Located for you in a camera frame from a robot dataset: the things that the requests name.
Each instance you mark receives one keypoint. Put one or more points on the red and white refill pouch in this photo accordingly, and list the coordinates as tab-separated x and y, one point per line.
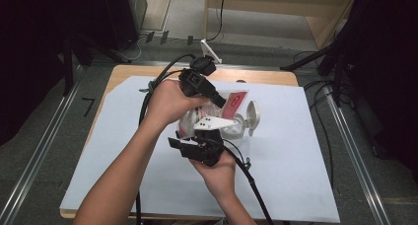
235	103

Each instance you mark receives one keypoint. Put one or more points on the light wooden shelf unit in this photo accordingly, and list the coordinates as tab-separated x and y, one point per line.
263	1

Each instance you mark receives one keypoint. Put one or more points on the person's right hand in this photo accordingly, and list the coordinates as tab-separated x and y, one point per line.
220	175

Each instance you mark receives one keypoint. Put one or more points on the black cabinet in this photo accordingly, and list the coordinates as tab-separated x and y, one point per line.
125	17

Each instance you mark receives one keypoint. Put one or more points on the person's left hand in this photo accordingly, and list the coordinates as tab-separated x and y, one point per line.
167	101

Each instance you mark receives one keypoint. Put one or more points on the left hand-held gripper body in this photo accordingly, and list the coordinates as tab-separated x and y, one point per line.
194	82

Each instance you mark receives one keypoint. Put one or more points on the black tripod stand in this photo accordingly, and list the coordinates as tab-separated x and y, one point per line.
312	57

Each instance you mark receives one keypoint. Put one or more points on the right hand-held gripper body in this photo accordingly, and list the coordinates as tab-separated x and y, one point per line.
207	151

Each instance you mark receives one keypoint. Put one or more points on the black metal stand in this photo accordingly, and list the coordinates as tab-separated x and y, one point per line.
68	63

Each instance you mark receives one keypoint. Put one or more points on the metal floor rail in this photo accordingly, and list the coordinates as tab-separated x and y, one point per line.
39	152
356	159

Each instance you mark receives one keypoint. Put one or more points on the clear jar with white lid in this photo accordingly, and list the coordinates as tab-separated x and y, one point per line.
253	114

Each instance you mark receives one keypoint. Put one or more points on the black tape piece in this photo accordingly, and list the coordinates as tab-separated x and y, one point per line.
164	37
190	40

